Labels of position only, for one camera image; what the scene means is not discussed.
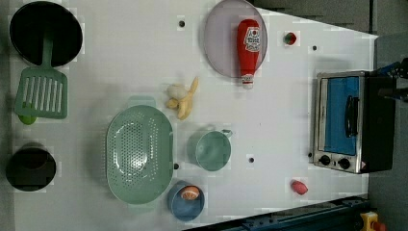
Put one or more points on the red ketchup bottle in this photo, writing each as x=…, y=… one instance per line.
x=248, y=48

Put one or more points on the grey round plate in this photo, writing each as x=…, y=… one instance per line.
x=220, y=35

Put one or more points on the peeled toy banana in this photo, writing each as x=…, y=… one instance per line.
x=180, y=98

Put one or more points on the green oval colander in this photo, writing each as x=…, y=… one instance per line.
x=139, y=152

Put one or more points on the orange slice toy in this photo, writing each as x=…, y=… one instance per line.
x=190, y=193

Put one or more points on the blue bowl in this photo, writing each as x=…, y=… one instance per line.
x=180, y=206

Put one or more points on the red strawberry toy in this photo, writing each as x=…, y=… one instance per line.
x=290, y=38

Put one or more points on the pink toy fruit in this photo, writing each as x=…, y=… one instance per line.
x=299, y=187

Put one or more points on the silver toaster oven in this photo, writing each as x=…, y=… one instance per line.
x=354, y=122

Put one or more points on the green slotted spatula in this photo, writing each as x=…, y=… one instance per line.
x=42, y=89

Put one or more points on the small green toy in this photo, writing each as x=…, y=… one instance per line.
x=27, y=119

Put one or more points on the black cylindrical cup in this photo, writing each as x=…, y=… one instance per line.
x=31, y=168

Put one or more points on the yellow red clamp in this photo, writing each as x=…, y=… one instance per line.
x=371, y=222

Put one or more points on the green cup with handle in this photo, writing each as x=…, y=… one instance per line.
x=210, y=150

